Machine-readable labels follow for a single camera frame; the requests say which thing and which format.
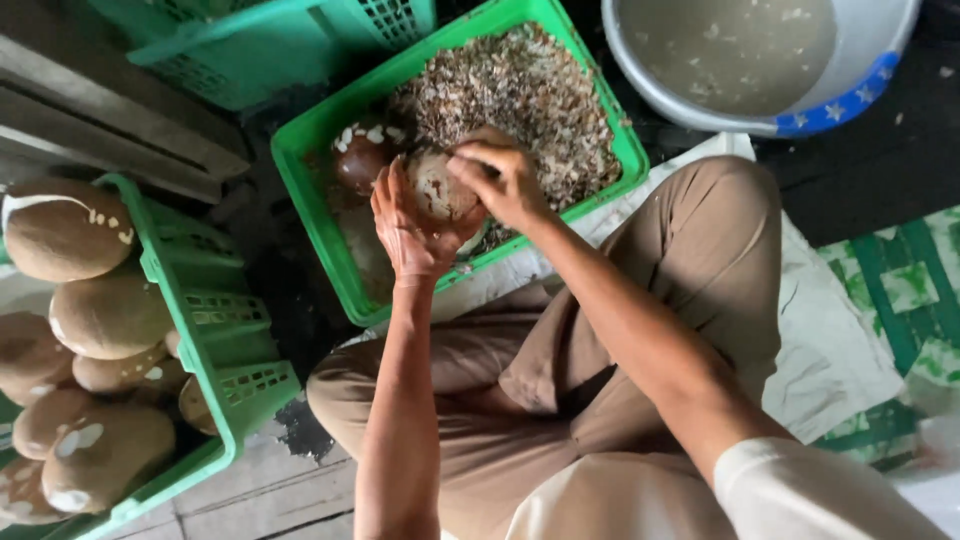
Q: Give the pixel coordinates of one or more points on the person's left hand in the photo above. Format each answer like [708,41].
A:
[409,244]

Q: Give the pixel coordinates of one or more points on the empty green plastic crate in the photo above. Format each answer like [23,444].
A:
[247,52]

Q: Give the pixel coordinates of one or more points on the partly peeled brown coconut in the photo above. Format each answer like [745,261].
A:
[444,191]

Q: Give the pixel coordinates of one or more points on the dark brown spotted coconut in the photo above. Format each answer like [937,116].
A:
[361,159]

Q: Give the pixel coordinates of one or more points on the person's right hand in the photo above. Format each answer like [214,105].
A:
[514,191]

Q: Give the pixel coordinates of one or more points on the person's tan trousers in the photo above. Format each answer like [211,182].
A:
[697,247]

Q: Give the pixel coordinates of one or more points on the green patterned mat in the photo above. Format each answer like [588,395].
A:
[907,292]

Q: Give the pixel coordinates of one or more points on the heap of brown coconuts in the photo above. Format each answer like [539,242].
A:
[97,315]

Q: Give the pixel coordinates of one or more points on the white sack cloth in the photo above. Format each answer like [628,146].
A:
[832,360]

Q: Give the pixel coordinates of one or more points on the person's right fingers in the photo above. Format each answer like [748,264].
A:
[476,169]

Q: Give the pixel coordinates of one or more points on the green crate holding coconuts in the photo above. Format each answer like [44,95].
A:
[217,330]

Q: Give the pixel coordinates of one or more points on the grey wooden planks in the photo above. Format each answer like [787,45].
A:
[97,112]

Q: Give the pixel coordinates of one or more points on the person's white shirt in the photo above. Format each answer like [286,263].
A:
[795,495]

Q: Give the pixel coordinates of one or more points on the grey basin with blue band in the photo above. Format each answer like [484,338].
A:
[750,60]

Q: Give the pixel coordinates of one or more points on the heap of coconut skin shavings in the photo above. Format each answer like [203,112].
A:
[525,97]

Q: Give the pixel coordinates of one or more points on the green crate with peelings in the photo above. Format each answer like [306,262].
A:
[315,195]

